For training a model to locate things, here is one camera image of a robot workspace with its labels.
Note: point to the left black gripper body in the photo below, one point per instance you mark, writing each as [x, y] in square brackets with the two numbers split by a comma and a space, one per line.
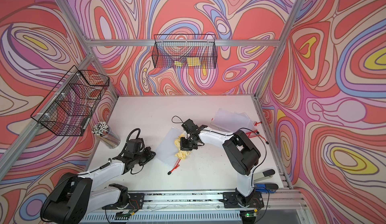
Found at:
[142, 157]

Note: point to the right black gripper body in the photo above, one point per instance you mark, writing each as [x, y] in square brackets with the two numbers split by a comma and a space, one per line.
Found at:
[188, 144]

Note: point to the yellow microfiber cloth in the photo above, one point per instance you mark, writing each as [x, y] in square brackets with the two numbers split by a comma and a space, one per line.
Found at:
[180, 154]

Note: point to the clear mesh document bag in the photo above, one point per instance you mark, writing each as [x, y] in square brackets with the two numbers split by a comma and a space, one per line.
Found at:
[167, 150]
[231, 122]

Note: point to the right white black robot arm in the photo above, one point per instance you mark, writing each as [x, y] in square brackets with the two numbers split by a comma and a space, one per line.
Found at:
[242, 154]

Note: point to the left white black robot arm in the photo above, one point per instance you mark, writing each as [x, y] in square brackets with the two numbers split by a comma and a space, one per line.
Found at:
[77, 195]

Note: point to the yellow sticky note pad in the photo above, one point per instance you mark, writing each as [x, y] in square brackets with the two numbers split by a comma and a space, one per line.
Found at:
[193, 61]

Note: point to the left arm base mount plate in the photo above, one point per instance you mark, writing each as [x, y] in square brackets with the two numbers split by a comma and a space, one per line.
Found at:
[129, 201]

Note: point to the aluminium front rail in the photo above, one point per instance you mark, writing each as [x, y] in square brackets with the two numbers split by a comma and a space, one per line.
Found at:
[210, 200]

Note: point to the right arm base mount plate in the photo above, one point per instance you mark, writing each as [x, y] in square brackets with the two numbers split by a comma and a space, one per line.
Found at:
[237, 200]

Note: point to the black wire basket left wall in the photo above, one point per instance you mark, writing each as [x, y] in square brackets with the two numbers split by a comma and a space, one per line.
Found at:
[69, 106]

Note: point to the black wire basket wall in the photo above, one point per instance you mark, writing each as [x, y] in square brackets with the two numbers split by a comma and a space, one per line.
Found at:
[69, 106]
[172, 50]

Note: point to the blue black handled tool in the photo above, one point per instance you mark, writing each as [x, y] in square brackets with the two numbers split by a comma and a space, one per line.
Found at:
[263, 183]

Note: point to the black wire basket back wall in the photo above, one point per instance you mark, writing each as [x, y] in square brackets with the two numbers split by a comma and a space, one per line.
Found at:
[172, 50]

